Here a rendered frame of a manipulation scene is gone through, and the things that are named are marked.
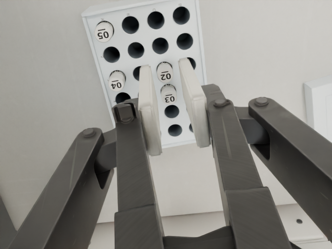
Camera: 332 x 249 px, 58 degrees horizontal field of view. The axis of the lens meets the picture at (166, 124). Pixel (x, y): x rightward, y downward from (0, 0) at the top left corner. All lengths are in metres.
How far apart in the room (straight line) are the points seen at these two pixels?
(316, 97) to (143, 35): 0.17
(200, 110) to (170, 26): 0.10
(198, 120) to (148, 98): 0.03
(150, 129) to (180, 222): 0.26
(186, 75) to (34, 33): 0.15
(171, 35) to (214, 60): 0.06
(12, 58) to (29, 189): 0.15
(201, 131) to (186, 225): 0.25
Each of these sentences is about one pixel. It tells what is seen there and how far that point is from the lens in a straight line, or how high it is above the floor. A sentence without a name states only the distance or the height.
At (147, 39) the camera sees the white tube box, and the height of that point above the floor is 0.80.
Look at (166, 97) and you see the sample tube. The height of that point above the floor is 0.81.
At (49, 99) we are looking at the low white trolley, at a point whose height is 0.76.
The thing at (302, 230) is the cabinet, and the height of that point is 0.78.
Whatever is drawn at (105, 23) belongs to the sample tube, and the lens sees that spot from 0.23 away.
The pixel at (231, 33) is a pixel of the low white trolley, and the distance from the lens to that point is 0.28.
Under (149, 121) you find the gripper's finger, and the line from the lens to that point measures 0.15.
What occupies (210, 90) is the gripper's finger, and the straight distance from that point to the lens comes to 0.17.
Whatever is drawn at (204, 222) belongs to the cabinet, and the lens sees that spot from 0.40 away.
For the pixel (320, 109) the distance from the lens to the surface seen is 0.32.
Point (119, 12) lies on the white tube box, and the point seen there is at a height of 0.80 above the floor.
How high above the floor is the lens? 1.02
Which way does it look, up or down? 61 degrees down
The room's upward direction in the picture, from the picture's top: 173 degrees clockwise
